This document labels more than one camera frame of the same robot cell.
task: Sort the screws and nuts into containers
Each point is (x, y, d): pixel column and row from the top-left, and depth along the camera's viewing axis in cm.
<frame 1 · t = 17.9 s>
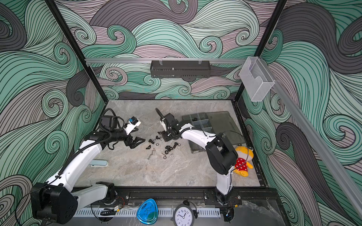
left hand: (139, 132, 78), fingers open
right hand: (164, 137, 89), fingers open
black hex bolt: (176, 143, 95), on the table
black wing nut: (149, 147, 94), on the table
silver hex nut: (165, 157, 89), on the table
pale green small object: (103, 164, 83), point 4 cm above the table

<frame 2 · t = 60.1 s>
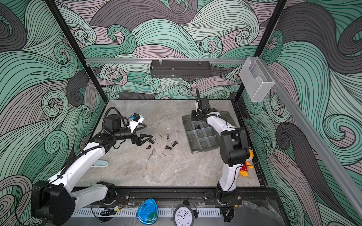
left hand: (147, 129, 75), fingers open
right hand: (191, 115, 96), fingers closed
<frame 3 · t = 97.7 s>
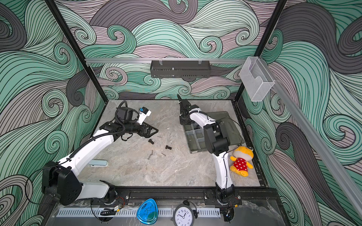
left hand: (152, 126, 79), fingers open
right hand: (183, 122, 101), fingers closed
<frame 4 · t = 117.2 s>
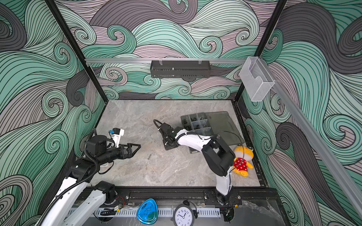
left hand: (134, 145, 70), fingers open
right hand: (168, 146, 89), fingers closed
